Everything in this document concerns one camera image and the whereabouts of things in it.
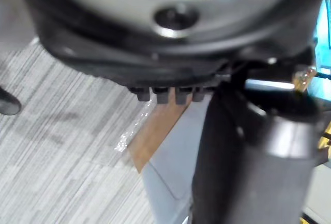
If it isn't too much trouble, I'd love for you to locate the brown cardboard box flap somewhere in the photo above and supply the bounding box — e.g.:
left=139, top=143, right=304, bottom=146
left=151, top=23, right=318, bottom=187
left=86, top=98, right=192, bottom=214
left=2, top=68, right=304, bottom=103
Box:
left=128, top=96, right=193, bottom=174

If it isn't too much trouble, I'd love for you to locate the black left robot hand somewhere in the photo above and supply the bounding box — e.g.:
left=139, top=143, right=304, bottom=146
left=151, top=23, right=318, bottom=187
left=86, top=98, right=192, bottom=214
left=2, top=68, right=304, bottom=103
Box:
left=15, top=0, right=331, bottom=224

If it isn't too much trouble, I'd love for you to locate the yellow shelf frame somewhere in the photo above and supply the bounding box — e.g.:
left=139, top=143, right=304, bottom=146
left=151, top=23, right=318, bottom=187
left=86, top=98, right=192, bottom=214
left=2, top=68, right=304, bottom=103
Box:
left=314, top=122, right=331, bottom=165

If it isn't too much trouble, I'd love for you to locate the blue plastic bin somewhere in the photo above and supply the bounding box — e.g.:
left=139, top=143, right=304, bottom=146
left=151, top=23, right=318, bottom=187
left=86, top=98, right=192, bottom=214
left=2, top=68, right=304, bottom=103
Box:
left=311, top=0, right=331, bottom=100

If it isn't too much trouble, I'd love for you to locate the small clear brownish tag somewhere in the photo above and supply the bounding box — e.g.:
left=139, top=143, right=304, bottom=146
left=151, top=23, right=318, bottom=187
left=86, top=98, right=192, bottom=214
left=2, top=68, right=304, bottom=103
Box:
left=293, top=68, right=317, bottom=93

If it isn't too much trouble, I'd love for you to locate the dark shoe tip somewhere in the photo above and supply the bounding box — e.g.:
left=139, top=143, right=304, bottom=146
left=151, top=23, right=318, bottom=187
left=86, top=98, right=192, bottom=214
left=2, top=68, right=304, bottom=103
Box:
left=0, top=86, right=22, bottom=116

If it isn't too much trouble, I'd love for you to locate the silver robot leg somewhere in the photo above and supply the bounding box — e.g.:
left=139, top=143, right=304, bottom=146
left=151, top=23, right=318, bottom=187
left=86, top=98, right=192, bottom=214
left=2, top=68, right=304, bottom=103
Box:
left=141, top=97, right=212, bottom=224

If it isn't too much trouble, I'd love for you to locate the clear packing tape strip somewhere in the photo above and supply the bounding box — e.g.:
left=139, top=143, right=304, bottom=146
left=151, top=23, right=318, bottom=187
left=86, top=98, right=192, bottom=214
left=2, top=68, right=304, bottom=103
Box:
left=113, top=101, right=153, bottom=154

